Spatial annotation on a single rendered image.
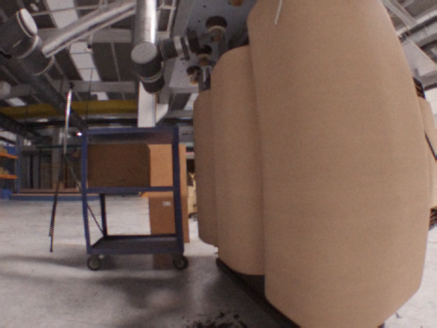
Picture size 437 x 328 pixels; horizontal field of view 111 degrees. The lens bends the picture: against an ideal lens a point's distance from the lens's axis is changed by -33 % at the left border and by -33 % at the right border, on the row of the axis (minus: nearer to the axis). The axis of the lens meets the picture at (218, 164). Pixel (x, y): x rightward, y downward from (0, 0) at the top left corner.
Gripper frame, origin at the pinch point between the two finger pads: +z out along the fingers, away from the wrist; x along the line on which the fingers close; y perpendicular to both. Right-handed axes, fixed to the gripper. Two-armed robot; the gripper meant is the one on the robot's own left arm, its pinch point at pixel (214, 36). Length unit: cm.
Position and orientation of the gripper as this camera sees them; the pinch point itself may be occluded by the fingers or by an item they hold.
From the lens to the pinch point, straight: 117.3
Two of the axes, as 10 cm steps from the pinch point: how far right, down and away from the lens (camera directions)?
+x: 0.4, 0.8, 10.0
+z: 9.7, -2.6, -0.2
